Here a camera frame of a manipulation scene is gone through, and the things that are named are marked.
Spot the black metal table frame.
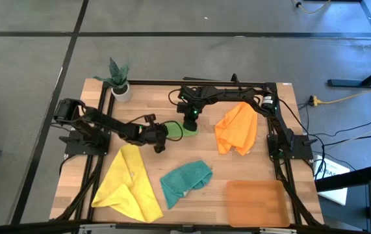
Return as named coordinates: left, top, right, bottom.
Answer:
left=53, top=79, right=324, bottom=228

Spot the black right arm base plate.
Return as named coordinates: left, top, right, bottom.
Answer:
left=267, top=133, right=314, bottom=161

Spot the yellow microfiber towel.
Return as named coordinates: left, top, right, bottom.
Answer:
left=90, top=144, right=164, bottom=224

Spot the black left wrist camera cable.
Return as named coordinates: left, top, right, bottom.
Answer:
left=162, top=120, right=185, bottom=142

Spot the orange microfiber towel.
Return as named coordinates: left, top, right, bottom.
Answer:
left=214, top=101, right=259, bottom=157

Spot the orange plastic basket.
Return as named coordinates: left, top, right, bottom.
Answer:
left=226, top=180, right=290, bottom=228

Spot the potted plant in grey pot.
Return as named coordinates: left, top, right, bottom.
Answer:
left=93, top=57, right=133, bottom=103

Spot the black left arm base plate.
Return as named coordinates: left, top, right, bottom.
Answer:
left=64, top=135, right=111, bottom=156

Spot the silver aluminium bar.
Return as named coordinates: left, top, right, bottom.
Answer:
left=77, top=223, right=298, bottom=234

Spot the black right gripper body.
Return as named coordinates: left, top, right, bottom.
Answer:
left=175, top=84, right=205, bottom=133

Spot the black horizontal bar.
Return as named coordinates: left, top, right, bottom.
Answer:
left=0, top=220, right=371, bottom=234

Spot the green microfiber towel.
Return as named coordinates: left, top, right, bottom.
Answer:
left=164, top=120, right=200, bottom=138

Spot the black beam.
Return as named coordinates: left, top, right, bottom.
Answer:
left=314, top=164, right=371, bottom=192

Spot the yellow cable with black plug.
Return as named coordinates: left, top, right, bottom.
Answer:
left=292, top=0, right=332, bottom=14

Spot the teal microfiber towel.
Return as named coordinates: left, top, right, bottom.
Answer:
left=160, top=160, right=214, bottom=210

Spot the white printed box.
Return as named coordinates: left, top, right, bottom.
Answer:
left=313, top=155, right=351, bottom=206

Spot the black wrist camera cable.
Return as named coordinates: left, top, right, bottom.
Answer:
left=167, top=88, right=185, bottom=107
left=162, top=120, right=185, bottom=142

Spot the black desk base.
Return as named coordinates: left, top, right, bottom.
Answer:
left=327, top=60, right=371, bottom=88

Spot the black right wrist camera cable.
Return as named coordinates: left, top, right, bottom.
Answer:
left=167, top=88, right=185, bottom=107

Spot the yellow extension cable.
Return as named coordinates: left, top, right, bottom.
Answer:
left=309, top=80, right=371, bottom=107

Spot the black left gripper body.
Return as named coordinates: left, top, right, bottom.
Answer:
left=136, top=113, right=170, bottom=154

